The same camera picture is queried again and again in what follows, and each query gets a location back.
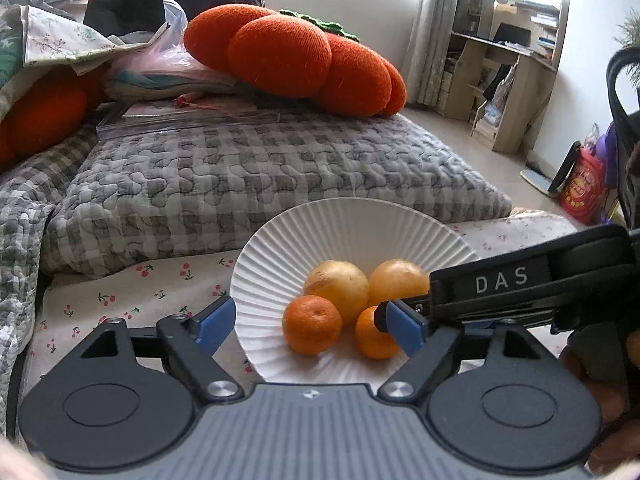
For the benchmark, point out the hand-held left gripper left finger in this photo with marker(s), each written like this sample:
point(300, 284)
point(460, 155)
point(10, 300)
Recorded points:
point(217, 321)

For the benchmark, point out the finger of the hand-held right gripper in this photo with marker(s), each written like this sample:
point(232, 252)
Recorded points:
point(495, 280)

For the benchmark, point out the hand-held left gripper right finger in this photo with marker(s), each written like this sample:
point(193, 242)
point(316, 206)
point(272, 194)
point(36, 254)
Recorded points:
point(406, 329)

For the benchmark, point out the orange mandarin with stem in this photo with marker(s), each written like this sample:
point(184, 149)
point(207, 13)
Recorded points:
point(372, 341)

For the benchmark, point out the white ribbed paper plate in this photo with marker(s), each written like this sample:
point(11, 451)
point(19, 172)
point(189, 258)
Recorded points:
point(320, 230)

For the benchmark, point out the person's right hand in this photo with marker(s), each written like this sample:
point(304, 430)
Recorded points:
point(607, 405)

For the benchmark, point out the yellow passion fruit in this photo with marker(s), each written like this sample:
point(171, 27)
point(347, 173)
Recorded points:
point(395, 280)
point(337, 285)

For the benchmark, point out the red printed bag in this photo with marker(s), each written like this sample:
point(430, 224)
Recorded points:
point(582, 190)

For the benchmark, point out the cherry print bed sheet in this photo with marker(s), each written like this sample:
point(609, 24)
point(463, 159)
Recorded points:
point(125, 300)

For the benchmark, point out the black leaning panel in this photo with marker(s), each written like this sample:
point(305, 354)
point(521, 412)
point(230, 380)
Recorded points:
point(565, 167)

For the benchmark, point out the pale flat board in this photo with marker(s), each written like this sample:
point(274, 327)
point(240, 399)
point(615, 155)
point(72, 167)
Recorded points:
point(535, 180)

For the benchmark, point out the purple plastic toy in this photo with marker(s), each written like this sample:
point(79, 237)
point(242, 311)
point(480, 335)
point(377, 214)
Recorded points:
point(609, 145)

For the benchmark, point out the grey checked quilt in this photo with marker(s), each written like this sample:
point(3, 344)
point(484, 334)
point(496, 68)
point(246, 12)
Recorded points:
point(250, 170)

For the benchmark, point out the white hanging bag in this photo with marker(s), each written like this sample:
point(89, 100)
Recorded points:
point(500, 100)

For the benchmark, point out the wooden desk with shelves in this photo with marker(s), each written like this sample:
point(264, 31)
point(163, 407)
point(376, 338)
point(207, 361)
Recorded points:
point(525, 90)

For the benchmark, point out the clear plastic package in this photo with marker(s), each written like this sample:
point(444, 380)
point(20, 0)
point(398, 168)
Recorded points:
point(200, 112)

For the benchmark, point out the grey plaid blanket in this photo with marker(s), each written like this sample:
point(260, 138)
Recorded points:
point(45, 160)

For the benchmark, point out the green potted plant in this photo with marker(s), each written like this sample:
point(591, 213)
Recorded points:
point(631, 35)

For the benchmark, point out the stack of folded cloths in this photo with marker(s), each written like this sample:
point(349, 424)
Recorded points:
point(150, 87)

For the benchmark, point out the beige curtain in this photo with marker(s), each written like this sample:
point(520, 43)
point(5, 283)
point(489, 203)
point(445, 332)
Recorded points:
point(435, 35)

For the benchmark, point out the translucent plastic bag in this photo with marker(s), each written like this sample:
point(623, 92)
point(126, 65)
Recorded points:
point(165, 55)

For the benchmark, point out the plain orange cushion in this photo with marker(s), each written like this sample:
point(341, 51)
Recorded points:
point(40, 115)

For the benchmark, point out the orange knitted pumpkin cushion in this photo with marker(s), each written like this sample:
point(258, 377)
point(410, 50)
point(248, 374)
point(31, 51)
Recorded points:
point(280, 55)

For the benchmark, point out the floral print cloth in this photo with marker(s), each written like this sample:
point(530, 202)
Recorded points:
point(55, 35)

